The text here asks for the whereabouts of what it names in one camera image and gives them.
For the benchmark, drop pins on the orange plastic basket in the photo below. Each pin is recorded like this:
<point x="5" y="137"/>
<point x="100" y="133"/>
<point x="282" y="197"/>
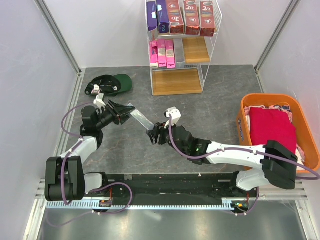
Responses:
<point x="303" y="132"/>

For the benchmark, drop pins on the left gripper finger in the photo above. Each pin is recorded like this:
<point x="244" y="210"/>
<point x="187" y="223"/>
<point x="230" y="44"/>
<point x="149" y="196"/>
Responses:
<point x="120" y="110"/>
<point x="123" y="119"/>

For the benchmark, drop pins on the pink toothpaste box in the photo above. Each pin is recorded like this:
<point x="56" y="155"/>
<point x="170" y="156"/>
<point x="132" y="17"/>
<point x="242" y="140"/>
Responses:
<point x="161" y="53"/>
<point x="170" y="54"/>
<point x="153" y="54"/>

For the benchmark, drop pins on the red cloth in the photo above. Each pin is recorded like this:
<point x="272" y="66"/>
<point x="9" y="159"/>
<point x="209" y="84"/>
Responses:
<point x="272" y="125"/>

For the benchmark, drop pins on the green black baseball cap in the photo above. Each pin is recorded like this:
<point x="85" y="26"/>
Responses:
<point x="109" y="85"/>

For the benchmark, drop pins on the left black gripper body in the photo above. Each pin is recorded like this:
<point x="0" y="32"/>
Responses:
<point x="109" y="116"/>

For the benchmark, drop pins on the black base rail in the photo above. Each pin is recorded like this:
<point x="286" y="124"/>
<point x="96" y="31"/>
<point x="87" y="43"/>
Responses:
<point x="172" y="189"/>

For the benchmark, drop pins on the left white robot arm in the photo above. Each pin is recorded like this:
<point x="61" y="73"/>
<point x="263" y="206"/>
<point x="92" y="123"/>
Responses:
<point x="65" y="179"/>

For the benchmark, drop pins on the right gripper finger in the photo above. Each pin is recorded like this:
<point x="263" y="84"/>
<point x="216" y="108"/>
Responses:
<point x="161" y="127"/>
<point x="153" y="136"/>

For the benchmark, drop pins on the red 3D toothpaste box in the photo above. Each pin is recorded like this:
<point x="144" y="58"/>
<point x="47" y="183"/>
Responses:
<point x="191" y="18"/>
<point x="207" y="20"/>

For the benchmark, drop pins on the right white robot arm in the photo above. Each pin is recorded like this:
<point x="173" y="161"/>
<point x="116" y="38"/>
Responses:
<point x="269" y="163"/>

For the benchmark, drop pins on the purple toothpaste box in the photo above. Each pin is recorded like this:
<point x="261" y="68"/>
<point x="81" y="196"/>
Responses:
<point x="151" y="15"/>

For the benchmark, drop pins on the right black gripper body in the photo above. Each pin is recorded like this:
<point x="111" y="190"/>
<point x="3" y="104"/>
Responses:
<point x="164" y="138"/>

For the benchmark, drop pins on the silver R&O toothpaste box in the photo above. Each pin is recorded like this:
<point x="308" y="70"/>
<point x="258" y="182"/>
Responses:
<point x="162" y="17"/>

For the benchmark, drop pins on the red toothpaste box silver side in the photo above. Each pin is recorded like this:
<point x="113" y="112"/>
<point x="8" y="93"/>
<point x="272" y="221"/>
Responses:
<point x="176" y="23"/>

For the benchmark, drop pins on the white wire wooden shelf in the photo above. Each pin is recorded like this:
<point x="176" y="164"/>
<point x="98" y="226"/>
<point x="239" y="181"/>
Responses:
<point x="181" y="36"/>

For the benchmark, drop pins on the pink white clothes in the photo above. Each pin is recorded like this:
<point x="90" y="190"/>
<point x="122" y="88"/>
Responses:
<point x="283" y="108"/>

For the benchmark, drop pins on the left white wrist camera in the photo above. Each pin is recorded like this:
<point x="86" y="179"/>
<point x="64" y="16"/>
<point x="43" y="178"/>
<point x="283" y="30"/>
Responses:
<point x="99" y="101"/>

